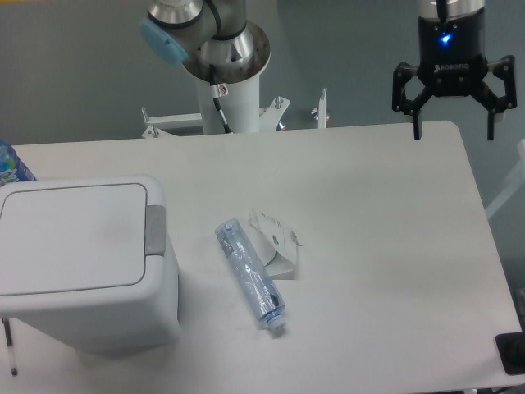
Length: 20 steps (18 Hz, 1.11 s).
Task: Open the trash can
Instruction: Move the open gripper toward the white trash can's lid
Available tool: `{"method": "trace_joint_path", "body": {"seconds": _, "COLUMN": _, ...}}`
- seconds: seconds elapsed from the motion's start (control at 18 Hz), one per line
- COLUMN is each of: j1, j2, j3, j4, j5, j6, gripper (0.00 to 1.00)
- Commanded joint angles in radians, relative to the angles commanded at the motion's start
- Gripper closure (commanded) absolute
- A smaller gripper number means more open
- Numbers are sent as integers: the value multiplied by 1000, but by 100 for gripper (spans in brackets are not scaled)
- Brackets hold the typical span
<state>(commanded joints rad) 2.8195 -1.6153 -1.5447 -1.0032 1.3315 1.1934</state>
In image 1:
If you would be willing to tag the black and white pen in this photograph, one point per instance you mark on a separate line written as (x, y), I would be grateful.
(10, 347)

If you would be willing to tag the white trash can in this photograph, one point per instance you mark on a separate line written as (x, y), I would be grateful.
(89, 261)

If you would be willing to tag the white upright bracket post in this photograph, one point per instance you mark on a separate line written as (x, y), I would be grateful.
(320, 113)

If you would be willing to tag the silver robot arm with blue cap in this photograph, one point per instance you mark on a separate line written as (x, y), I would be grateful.
(226, 54)

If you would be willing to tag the white base bracket with bolts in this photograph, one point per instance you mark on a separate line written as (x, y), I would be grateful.
(269, 119)

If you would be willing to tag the crumpled white paper carton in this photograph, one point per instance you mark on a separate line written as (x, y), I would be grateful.
(276, 244)

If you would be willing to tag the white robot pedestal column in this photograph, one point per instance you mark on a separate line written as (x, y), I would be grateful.
(240, 107)

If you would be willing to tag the crushed clear plastic bottle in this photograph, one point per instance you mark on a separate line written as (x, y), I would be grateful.
(257, 286)

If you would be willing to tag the black device at table edge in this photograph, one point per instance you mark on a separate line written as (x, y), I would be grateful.
(511, 349)

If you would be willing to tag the blue labelled drink bottle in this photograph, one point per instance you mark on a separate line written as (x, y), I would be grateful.
(13, 168)

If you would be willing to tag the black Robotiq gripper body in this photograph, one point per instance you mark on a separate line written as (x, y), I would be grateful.
(452, 46)

